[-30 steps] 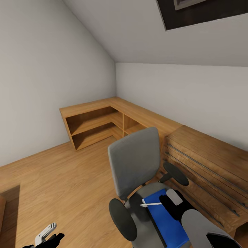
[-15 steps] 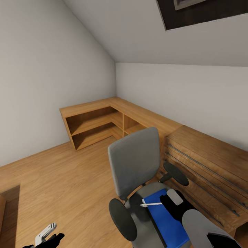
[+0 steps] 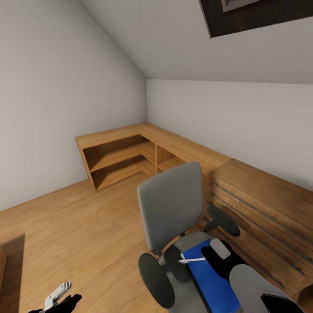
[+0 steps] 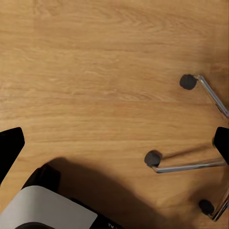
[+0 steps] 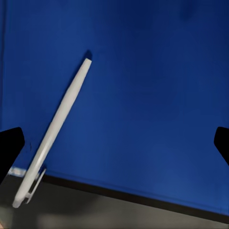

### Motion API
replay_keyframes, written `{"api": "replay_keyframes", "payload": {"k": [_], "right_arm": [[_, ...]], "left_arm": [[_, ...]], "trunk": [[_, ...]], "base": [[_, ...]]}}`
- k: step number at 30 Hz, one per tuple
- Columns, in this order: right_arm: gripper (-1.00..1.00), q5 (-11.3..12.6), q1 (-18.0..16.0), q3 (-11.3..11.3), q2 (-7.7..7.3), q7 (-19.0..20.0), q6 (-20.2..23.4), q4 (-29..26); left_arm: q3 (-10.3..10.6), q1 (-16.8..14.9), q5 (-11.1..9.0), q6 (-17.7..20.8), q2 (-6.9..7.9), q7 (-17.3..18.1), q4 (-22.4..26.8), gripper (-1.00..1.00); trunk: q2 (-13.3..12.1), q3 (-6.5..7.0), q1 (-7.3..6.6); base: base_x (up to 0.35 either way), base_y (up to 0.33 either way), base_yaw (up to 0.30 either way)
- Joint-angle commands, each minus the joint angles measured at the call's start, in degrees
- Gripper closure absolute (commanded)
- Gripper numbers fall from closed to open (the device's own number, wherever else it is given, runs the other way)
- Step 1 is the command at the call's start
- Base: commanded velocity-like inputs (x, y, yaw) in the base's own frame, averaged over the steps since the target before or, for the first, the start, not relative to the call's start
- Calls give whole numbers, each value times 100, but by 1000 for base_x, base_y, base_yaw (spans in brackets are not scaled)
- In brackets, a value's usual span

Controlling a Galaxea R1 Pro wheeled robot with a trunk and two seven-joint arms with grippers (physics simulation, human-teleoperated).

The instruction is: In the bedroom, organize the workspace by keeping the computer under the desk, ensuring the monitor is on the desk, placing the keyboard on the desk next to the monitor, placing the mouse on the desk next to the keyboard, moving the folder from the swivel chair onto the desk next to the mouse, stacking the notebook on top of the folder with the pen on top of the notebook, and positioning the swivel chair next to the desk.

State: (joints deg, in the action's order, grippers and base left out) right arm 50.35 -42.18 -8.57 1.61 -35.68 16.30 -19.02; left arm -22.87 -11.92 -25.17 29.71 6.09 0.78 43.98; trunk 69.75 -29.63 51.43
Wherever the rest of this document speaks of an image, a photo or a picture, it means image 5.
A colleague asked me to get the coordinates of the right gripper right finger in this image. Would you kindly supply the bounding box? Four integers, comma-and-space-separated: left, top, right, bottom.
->
214, 127, 229, 165

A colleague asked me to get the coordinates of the pen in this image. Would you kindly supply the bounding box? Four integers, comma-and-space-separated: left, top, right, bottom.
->
13, 58, 91, 208

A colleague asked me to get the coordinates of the swivel chair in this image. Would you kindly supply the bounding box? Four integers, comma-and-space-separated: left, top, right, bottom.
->
0, 174, 229, 229

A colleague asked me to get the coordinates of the folder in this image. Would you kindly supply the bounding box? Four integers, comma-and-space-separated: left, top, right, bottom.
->
0, 0, 229, 224

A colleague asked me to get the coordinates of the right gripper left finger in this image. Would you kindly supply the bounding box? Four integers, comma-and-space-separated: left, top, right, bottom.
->
0, 127, 25, 184

